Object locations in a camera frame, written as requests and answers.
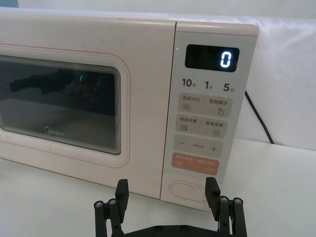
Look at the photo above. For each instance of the oven control panel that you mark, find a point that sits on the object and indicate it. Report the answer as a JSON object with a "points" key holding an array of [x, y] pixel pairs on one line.
{"points": [[205, 111]]}

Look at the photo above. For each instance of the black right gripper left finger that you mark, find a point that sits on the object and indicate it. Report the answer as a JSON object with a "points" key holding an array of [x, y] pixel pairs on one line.
{"points": [[112, 217]]}

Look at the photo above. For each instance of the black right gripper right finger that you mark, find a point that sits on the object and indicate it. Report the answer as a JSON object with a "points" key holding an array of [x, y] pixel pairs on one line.
{"points": [[228, 217]]}

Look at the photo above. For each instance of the cream microwave oven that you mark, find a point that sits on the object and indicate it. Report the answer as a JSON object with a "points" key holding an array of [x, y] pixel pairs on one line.
{"points": [[138, 44]]}

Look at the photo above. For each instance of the white table cloth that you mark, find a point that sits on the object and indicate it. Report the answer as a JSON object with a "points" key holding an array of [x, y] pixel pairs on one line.
{"points": [[271, 187]]}

